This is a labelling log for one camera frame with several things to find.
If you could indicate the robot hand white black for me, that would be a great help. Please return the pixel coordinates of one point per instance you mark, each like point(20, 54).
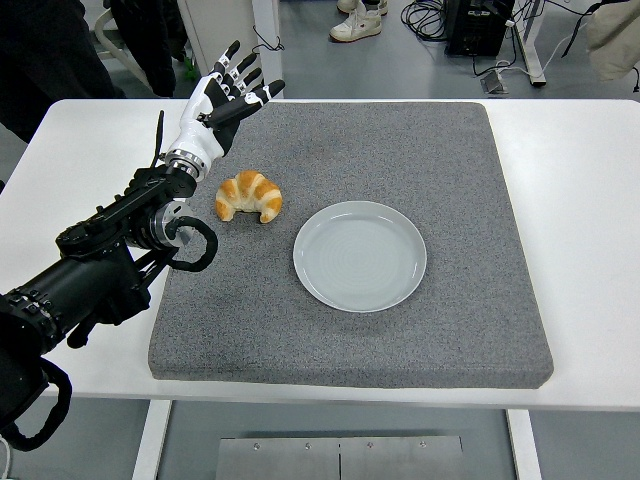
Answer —
point(197, 130)

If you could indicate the golden brown croissant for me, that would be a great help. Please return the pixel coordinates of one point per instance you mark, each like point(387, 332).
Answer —
point(250, 192)

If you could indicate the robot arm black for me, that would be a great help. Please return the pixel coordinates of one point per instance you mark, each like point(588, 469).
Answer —
point(75, 280)

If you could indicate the light grey round plate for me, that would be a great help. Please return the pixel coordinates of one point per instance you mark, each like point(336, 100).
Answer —
point(360, 260)

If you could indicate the grey metal plate with screws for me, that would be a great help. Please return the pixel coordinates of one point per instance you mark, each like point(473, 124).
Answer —
point(300, 460)

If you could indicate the small green object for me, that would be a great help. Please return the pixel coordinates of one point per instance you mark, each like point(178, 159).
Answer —
point(189, 70)

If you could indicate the white cabinet panel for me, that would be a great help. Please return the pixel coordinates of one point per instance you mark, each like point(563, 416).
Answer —
point(225, 35)

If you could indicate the person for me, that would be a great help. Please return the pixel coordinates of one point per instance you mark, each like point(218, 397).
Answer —
point(45, 55)

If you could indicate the person's foot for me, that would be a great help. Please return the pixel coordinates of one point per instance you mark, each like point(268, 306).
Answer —
point(355, 25)
point(350, 5)

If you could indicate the grey felt mat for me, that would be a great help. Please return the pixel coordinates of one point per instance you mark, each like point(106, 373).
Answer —
point(400, 150)

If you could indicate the black computer box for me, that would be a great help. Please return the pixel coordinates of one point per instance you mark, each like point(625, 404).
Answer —
point(475, 27)

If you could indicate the grey power adapter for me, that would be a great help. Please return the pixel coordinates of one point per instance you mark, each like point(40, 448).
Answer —
point(495, 82)

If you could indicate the white table leg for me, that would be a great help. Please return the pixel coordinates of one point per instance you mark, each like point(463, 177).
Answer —
point(150, 440)
point(525, 450)

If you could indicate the white desk leg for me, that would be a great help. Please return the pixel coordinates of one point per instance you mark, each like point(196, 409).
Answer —
point(531, 45)

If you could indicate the white chair frame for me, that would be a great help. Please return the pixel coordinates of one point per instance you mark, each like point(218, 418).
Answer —
point(112, 47)

